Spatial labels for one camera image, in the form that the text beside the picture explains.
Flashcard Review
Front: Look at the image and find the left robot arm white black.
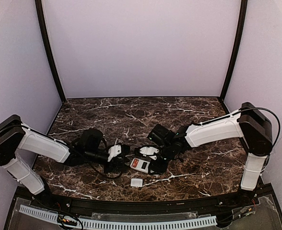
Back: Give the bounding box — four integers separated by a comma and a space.
0, 115, 130, 195

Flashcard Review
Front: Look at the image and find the white battery cover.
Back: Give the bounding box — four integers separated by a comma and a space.
130, 178, 143, 187

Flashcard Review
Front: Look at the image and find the black front rail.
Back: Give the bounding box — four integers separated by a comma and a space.
40, 194, 241, 215

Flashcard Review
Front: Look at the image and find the orange battery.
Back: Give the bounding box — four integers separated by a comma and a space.
132, 159, 139, 168

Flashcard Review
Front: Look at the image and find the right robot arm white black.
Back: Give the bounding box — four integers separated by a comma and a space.
147, 102, 277, 191

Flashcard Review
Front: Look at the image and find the right black frame post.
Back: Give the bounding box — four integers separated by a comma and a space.
220, 0, 248, 102

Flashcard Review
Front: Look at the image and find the white remote control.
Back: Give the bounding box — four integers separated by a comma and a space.
130, 158, 150, 173

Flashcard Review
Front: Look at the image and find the white slotted cable duct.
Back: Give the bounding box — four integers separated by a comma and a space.
19, 205, 217, 230

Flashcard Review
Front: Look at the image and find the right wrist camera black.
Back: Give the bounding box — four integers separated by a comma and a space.
134, 146, 160, 158

